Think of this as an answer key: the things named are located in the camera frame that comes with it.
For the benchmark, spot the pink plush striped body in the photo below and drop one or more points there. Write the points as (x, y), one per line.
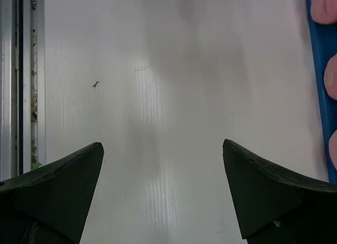
(330, 82)

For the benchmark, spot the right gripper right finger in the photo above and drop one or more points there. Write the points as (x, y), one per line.
(276, 205)

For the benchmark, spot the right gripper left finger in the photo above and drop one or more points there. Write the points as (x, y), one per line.
(51, 204)

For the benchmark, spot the aluminium rail frame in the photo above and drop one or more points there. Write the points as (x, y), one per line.
(23, 118)

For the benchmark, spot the blue wooden toy shelf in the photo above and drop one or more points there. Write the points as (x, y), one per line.
(323, 41)

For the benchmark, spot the pink frog plush striped shirt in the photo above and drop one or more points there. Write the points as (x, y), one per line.
(323, 11)

